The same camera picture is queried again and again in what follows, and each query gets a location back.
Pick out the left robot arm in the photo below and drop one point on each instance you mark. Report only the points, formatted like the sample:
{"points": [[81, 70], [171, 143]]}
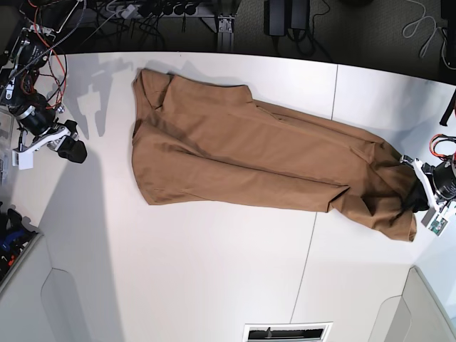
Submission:
{"points": [[434, 142]]}

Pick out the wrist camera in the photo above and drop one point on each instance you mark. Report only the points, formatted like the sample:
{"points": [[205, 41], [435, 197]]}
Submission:
{"points": [[434, 221], [22, 159]]}

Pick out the aluminium frame post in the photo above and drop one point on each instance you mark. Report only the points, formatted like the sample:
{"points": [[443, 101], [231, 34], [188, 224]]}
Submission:
{"points": [[225, 34]]}

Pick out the grey right chair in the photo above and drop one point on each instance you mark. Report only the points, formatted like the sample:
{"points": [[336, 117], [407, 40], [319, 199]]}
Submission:
{"points": [[415, 315]]}

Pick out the white power strip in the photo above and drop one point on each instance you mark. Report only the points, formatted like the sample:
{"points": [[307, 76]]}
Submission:
{"points": [[122, 11]]}

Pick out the brown t-shirt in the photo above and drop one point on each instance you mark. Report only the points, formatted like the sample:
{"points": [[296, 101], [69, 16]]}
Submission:
{"points": [[196, 141]]}

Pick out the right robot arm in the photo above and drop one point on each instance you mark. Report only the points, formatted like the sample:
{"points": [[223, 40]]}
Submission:
{"points": [[30, 37]]}

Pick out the bin of tools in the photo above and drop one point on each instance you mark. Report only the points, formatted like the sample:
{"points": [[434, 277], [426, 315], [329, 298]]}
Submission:
{"points": [[15, 238]]}

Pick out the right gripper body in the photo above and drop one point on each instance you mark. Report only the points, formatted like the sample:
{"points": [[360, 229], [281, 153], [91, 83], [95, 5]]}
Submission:
{"points": [[38, 127]]}

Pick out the clear plastic box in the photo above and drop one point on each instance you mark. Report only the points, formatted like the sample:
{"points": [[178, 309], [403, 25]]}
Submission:
{"points": [[6, 130]]}

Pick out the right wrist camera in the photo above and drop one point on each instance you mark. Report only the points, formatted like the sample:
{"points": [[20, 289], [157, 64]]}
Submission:
{"points": [[22, 159]]}

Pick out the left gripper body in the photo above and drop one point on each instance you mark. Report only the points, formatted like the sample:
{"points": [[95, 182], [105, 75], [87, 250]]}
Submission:
{"points": [[438, 181]]}

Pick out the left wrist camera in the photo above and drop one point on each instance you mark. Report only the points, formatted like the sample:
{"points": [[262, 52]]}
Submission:
{"points": [[434, 221]]}

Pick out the black box under table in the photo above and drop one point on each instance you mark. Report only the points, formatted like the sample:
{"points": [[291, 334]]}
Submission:
{"points": [[282, 15]]}

